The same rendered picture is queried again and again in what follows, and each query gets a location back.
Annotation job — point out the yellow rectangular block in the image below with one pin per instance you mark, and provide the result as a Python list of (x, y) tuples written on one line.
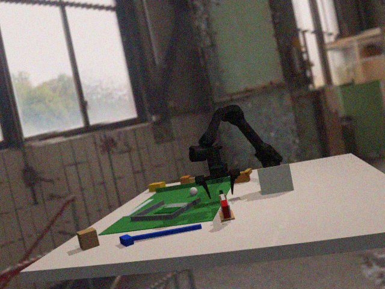
[(153, 186)]

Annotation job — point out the white golf ball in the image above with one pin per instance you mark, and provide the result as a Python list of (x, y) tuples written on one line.
[(193, 191)]

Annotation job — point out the green mat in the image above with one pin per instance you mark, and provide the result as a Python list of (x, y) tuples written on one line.
[(205, 211)]

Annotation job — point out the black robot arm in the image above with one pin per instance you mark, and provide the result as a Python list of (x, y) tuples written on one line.
[(265, 153)]

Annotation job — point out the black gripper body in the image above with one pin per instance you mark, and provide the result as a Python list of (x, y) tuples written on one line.
[(214, 162)]

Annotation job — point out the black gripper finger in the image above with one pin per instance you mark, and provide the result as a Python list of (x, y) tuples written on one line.
[(206, 188), (232, 181)]

